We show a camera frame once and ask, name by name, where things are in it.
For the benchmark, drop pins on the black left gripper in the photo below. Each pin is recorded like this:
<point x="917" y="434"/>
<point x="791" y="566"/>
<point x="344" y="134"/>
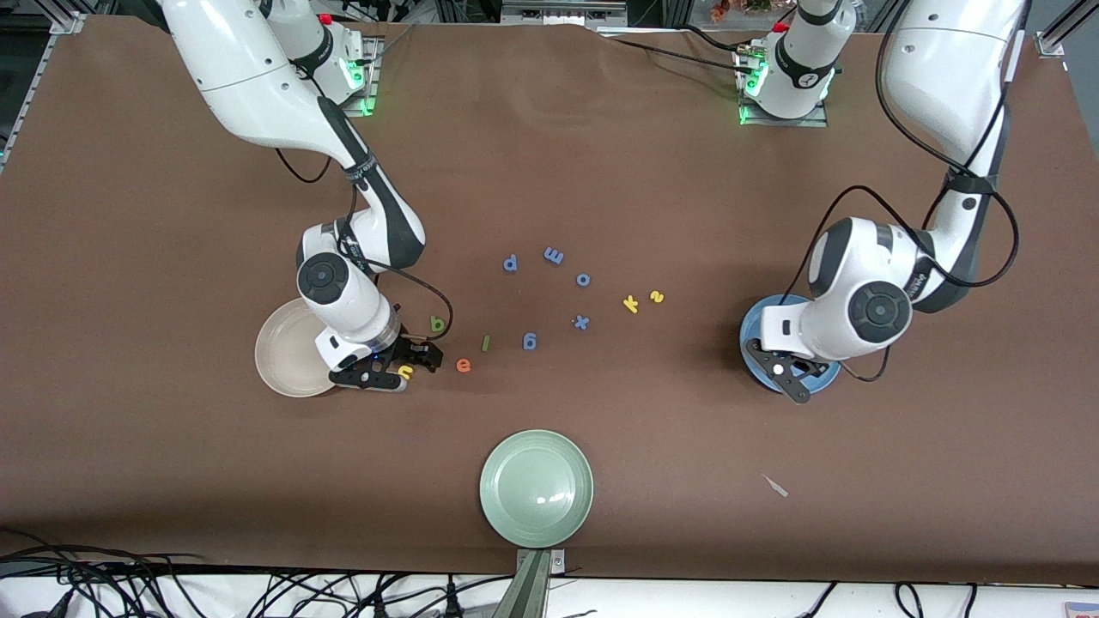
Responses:
<point x="811" y="366"/>

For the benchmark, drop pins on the aluminium frame rail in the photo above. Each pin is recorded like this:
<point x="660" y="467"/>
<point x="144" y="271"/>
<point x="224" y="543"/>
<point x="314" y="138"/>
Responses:
<point x="1052" y="39"/>
<point x="67" y="19"/>

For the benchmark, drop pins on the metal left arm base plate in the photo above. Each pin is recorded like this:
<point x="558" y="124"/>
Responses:
<point x="790" y="123"/>

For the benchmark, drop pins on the green plate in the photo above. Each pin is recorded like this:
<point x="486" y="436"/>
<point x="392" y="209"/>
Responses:
<point x="536" y="488"/>

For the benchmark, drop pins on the yellow letter k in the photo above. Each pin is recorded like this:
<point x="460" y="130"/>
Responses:
<point x="631" y="304"/>

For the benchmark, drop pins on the blue letter m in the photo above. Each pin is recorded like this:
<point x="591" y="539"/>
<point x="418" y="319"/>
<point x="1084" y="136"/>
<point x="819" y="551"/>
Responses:
<point x="554" y="256"/>

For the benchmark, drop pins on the grey power strip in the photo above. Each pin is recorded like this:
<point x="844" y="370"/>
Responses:
<point x="562" y="10"/>

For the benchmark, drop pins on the beige brown plate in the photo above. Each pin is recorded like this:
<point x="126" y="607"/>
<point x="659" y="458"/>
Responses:
<point x="283" y="352"/>

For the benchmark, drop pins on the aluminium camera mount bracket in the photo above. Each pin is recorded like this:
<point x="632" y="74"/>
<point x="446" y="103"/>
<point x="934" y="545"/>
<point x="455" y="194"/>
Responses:
<point x="528" y="584"/>

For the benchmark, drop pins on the blue letter p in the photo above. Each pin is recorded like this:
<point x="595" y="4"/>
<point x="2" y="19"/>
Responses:
<point x="510" y="263"/>

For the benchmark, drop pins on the green letter b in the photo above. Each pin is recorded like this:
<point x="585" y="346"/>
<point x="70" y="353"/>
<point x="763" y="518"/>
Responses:
<point x="436" y="325"/>

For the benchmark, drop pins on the white tape scrap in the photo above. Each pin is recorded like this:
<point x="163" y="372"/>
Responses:
<point x="775" y="486"/>

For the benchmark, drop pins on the orange background object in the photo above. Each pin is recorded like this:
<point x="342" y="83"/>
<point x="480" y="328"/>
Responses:
<point x="738" y="7"/>

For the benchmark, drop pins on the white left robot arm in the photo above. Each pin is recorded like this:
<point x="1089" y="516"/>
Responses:
<point x="944" y="60"/>

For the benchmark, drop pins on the blue plate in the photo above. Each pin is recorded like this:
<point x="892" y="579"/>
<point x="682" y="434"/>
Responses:
<point x="768" y="306"/>

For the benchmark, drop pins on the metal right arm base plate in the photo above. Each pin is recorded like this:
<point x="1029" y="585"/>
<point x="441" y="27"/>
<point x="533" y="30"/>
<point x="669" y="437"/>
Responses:
<point x="371" y="77"/>

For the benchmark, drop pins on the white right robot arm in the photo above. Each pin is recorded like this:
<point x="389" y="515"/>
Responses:
<point x="249" y="77"/>

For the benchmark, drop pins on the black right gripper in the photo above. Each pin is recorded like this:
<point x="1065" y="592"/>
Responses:
<point x="410" y="351"/>

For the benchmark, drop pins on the brown table cover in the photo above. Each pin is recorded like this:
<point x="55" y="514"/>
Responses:
<point x="601" y="172"/>

